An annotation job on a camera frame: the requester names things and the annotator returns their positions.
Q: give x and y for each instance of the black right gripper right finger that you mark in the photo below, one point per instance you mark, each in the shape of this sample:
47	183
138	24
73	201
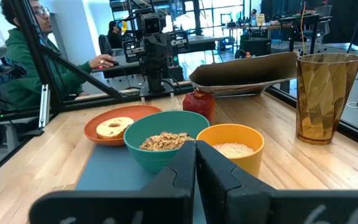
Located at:
244	205

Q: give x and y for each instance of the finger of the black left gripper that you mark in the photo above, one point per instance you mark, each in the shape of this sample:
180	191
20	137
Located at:
163	53
151	53

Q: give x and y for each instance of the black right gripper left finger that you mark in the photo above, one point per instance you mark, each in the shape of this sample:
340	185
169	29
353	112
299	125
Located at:
154	202

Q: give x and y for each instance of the yellow cup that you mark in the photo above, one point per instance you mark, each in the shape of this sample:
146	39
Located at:
247	165

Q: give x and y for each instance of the green bowl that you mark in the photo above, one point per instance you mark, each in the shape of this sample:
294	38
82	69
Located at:
151	157

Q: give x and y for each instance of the orange plate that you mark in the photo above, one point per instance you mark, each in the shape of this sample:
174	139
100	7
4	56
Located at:
129	112

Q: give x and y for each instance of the red apple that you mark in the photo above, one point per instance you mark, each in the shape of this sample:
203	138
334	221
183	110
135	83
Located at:
199	104

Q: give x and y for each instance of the toasted bagel half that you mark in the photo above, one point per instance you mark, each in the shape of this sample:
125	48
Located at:
113	127

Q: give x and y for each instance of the light blue cereal box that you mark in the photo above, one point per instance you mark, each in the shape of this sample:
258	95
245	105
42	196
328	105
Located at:
244	73

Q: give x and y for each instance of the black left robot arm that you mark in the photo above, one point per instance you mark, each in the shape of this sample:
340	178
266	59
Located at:
157	84

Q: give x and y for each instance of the person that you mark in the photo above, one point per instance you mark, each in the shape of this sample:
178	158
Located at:
115	34
20	81

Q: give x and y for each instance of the black computer mouse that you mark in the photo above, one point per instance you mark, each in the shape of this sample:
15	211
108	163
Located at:
110	64

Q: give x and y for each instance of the person's hand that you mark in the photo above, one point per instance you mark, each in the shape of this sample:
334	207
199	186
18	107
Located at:
102	60

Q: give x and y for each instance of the blue placemat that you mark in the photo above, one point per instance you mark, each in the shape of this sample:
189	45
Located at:
110	169

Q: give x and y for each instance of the white grainy cup filling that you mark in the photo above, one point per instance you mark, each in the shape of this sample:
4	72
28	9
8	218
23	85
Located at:
233	150

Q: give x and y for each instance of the brown cereal pieces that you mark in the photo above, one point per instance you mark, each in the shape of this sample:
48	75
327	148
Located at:
165	141

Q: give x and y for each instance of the cluttered workbench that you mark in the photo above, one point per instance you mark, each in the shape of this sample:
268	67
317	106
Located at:
275	23

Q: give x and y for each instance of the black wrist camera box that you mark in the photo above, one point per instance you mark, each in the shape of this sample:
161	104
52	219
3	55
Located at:
152	23

